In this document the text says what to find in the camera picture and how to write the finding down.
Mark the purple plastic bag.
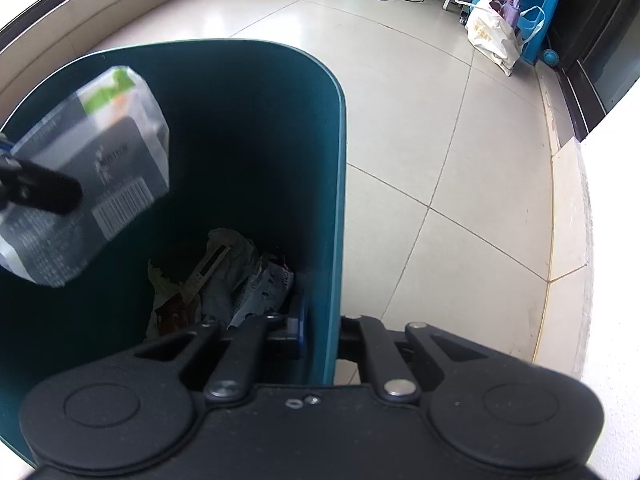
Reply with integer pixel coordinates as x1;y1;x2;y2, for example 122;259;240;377
488;0;523;27

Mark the blue-grey plastic bag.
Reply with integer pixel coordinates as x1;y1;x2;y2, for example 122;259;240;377
200;227;261;324

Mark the brown snack wrapper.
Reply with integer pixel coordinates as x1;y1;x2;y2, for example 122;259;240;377
147;245;234;342

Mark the teal plastic waste bin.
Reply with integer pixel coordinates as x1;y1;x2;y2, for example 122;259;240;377
0;39;347;467

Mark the grey green snack packet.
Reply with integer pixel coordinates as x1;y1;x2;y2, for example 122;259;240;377
0;65;171;289

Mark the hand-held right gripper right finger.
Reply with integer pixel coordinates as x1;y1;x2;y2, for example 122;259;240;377
340;314;525;404

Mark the white tote bag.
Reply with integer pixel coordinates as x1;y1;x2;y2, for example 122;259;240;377
464;0;527;77

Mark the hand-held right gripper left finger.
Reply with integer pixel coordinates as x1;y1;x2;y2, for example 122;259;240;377
133;295;307;404

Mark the dark sliding door frame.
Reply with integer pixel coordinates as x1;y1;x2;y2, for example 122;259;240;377
544;0;640;142

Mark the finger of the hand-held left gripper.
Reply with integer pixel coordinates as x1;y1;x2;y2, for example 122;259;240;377
0;132;84;216

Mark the crumpled white printed packet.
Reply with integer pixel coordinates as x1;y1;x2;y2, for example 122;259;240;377
229;254;296;330

